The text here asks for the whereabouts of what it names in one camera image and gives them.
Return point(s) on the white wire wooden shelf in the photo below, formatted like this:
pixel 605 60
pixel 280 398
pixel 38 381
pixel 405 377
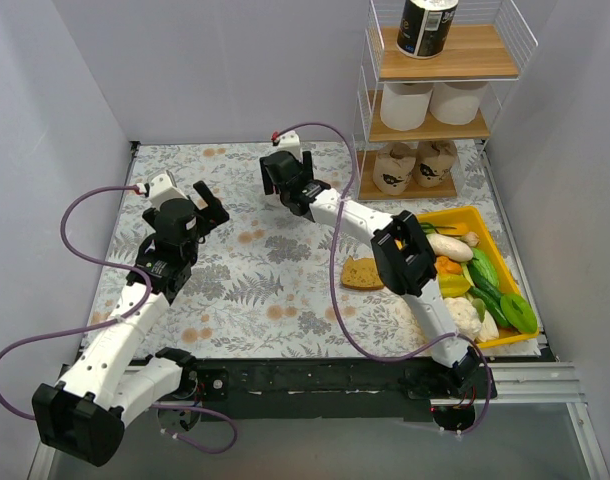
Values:
pixel 489 42

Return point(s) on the black roll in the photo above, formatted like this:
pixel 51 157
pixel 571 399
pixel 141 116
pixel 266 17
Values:
pixel 424 27

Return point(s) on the white cauliflower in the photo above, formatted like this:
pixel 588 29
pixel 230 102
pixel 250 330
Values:
pixel 474 322

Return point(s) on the white radish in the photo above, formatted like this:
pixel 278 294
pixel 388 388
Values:
pixel 452 248

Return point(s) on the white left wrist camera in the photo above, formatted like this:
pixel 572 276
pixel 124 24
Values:
pixel 159 188

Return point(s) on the brown roll barcode label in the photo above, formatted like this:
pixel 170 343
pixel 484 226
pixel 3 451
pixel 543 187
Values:
pixel 434 160

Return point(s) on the white paper roll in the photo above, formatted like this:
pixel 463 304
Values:
pixel 404 105
pixel 456 103

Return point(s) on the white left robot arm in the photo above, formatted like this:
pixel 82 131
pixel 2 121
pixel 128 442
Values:
pixel 85 414

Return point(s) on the green round lotus pod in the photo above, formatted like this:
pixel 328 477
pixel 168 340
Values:
pixel 519 313

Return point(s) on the orange bell pepper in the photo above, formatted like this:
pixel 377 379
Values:
pixel 444 265

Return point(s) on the slice of brown bread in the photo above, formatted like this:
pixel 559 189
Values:
pixel 361 274

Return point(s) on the yellow plastic tray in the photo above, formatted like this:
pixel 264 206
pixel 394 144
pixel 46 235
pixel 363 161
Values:
pixel 464 219

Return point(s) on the green leafy vegetable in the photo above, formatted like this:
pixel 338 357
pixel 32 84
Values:
pixel 429 228

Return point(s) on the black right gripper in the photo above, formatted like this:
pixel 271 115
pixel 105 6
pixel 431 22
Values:
pixel 287 177

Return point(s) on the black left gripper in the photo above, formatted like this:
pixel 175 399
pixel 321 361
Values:
pixel 205 212

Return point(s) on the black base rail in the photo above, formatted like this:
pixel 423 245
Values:
pixel 417 390

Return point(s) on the floral patterned table mat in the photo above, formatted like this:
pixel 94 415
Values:
pixel 266 283

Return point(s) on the yellow green starfruit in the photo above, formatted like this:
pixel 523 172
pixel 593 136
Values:
pixel 452 285

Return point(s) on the brown roll cartoon print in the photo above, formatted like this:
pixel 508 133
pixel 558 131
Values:
pixel 393 167

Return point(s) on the garlic bulb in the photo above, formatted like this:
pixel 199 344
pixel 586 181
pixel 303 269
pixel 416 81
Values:
pixel 471 239

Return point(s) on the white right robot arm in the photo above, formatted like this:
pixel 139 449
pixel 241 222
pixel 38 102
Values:
pixel 405 262

